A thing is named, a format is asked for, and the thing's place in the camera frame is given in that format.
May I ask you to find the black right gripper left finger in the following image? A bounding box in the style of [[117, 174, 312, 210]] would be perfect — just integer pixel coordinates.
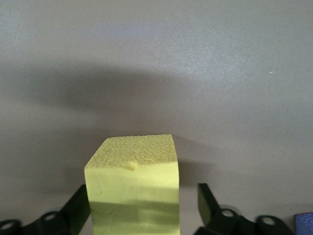
[[0, 185, 93, 235]]

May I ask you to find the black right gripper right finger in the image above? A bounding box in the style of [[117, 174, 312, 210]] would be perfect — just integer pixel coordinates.
[[194, 183, 294, 235]]

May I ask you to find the yellow foam cube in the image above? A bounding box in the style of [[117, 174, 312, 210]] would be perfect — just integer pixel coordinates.
[[84, 134, 181, 235]]

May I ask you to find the purple foam cube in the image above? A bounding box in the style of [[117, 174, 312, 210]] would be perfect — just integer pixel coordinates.
[[294, 212, 313, 235]]

